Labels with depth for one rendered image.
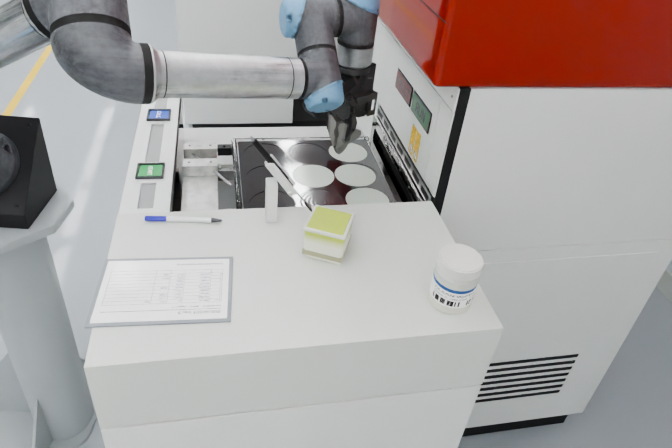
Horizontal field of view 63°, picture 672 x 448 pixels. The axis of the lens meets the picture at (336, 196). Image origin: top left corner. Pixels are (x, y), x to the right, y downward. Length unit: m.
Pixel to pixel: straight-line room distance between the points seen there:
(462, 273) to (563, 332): 0.84
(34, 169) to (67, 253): 1.25
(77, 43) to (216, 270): 0.41
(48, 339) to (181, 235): 0.69
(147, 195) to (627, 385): 1.84
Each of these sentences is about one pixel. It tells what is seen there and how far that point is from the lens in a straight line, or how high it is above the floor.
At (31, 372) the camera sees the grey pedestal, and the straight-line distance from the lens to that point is 1.72.
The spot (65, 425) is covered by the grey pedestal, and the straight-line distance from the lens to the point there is 1.90.
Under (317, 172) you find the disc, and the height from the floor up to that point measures 0.90.
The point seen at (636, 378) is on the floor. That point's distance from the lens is 2.41.
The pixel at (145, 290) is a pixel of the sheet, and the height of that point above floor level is 0.97.
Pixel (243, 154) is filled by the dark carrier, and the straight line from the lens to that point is 1.38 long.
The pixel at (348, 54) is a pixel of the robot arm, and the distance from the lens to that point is 1.12.
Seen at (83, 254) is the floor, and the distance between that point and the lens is 2.56.
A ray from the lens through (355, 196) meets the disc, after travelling 1.25.
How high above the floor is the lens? 1.61
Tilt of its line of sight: 35 degrees down
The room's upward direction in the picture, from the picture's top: 6 degrees clockwise
